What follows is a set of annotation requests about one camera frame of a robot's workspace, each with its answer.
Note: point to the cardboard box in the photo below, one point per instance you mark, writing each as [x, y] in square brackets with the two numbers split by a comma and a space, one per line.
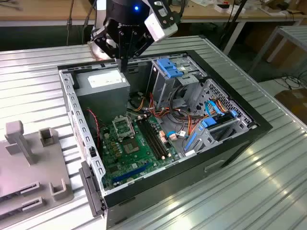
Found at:
[285, 56]
[295, 105]

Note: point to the perforated metal disk bay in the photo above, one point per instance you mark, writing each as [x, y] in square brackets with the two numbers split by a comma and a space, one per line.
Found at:
[213, 87]

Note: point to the CPU socket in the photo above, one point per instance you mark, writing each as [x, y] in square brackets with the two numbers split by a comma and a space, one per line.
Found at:
[130, 146]

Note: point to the wooden desk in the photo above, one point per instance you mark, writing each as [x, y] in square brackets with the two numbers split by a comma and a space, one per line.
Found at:
[43, 10]

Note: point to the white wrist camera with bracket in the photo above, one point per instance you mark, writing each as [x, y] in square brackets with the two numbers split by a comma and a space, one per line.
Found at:
[158, 28]

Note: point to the metal slat shelf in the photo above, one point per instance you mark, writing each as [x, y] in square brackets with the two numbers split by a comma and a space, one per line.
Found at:
[297, 33]

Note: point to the blue drive latch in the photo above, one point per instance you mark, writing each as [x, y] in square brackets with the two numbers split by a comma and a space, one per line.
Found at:
[168, 68]

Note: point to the black RAM slot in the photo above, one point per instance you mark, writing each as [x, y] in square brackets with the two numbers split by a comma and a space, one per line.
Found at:
[152, 141]
[155, 141]
[158, 141]
[149, 141]

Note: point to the metal drive cage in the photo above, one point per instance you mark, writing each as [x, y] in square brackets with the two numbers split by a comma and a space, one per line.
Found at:
[163, 91]

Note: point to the grey power supply unit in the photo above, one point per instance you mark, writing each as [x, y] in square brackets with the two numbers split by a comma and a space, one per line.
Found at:
[103, 103]

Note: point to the hard disk in blue carrier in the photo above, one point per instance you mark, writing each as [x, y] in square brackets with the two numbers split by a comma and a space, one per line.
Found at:
[208, 123]

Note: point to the blue expansion slot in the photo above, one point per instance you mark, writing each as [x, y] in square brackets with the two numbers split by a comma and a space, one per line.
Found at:
[130, 173]

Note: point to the blue plastic rail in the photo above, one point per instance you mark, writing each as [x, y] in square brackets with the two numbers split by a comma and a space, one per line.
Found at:
[190, 142]

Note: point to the black open PC case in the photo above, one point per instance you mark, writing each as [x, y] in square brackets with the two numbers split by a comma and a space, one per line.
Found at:
[168, 189]

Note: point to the green motherboard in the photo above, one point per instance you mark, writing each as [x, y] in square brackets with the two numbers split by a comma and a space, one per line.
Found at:
[138, 165]

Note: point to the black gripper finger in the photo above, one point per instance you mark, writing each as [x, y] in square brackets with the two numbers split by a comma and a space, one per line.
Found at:
[144, 44]
[97, 38]

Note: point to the grey parts rack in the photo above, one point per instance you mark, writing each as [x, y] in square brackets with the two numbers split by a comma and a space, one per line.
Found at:
[36, 167]

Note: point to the white flat box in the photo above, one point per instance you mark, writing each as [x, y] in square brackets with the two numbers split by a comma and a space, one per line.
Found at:
[225, 9]

